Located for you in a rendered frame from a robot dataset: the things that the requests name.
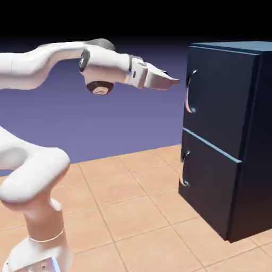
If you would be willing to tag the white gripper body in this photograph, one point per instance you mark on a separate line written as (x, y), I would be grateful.
(156, 78)

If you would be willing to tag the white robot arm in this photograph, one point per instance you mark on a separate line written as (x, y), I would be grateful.
(99, 63)

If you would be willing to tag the dark blue cabinet door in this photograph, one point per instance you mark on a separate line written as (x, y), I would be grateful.
(218, 102)
(208, 182)

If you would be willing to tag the dark blue cabinet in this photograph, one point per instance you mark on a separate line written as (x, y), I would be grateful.
(250, 148)

